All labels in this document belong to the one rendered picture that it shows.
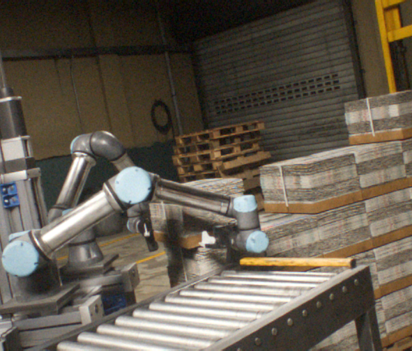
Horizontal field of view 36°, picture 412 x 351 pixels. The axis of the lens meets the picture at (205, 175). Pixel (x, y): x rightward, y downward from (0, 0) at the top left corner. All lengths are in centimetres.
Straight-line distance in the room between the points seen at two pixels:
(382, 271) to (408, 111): 78
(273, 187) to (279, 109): 786
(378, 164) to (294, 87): 764
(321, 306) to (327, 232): 115
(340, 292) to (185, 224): 86
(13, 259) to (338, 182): 147
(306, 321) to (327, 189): 125
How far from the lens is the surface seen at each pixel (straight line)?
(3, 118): 247
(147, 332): 164
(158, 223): 270
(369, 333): 192
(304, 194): 280
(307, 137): 1055
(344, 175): 289
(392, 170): 307
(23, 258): 206
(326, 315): 172
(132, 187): 201
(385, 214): 305
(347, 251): 289
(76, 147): 294
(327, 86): 1025
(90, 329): 179
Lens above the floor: 127
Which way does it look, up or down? 4 degrees down
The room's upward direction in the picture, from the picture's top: 11 degrees counter-clockwise
